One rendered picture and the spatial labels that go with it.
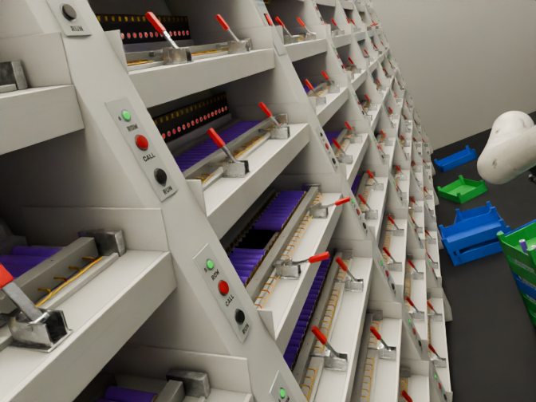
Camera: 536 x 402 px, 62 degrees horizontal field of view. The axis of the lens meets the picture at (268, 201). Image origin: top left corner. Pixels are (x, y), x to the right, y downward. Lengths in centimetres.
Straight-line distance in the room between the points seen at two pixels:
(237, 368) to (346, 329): 45
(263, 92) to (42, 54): 72
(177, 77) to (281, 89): 49
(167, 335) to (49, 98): 30
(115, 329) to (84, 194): 17
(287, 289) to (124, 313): 36
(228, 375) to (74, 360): 22
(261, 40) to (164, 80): 52
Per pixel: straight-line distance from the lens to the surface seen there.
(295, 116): 113
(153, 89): 62
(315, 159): 115
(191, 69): 72
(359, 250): 122
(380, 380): 113
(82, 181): 53
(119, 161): 50
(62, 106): 49
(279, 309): 70
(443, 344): 185
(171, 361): 59
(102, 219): 53
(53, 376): 39
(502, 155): 134
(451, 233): 270
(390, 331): 127
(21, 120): 45
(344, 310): 102
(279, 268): 78
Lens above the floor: 120
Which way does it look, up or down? 11 degrees down
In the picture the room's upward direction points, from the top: 27 degrees counter-clockwise
